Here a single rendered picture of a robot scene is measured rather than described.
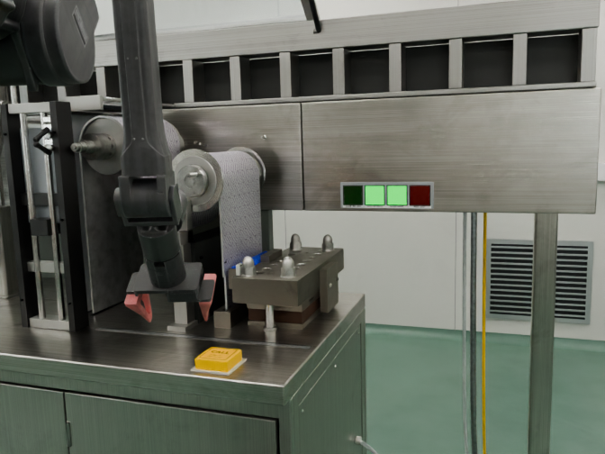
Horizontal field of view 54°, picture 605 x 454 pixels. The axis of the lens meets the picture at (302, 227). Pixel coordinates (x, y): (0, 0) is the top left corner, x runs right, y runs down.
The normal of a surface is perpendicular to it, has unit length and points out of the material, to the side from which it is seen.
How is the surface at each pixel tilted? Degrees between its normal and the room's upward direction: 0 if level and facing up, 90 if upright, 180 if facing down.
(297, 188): 90
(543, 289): 90
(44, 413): 90
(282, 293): 90
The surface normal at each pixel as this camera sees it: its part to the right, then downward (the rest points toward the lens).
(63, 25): 1.00, -0.03
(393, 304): -0.32, 0.15
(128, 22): -0.02, 0.22
